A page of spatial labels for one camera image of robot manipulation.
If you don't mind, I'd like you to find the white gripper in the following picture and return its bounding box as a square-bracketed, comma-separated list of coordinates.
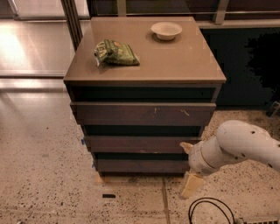
[179, 141, 219, 200]

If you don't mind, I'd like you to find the brown drawer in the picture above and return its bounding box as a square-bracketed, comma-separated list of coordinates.
[84, 136, 201, 153]
[70, 102, 216, 126]
[94, 159, 189, 173]

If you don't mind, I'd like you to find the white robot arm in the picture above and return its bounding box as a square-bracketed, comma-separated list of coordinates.
[180, 120, 280, 199]

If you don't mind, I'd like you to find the brown bottom drawer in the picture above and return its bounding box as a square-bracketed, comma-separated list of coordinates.
[94, 159, 189, 173]

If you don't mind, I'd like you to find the brown drawer cabinet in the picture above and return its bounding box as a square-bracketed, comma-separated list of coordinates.
[64, 17, 226, 165]

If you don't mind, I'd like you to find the brown top drawer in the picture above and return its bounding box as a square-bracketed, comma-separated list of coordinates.
[70, 102, 216, 126]

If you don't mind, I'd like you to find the black floor tape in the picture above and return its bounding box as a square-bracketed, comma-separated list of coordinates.
[102, 193, 116, 199]

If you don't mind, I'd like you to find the grey power strip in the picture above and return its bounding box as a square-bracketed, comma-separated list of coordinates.
[235, 217, 280, 224]

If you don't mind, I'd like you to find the white bowl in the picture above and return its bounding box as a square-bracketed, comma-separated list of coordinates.
[151, 22, 182, 41]

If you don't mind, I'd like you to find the green chip bag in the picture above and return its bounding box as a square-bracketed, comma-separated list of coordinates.
[94, 39, 140, 66]

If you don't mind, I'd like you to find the metal railing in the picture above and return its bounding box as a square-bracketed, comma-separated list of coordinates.
[86, 0, 280, 21]

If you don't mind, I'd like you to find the black cable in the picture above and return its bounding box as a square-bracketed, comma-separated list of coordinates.
[187, 197, 236, 224]

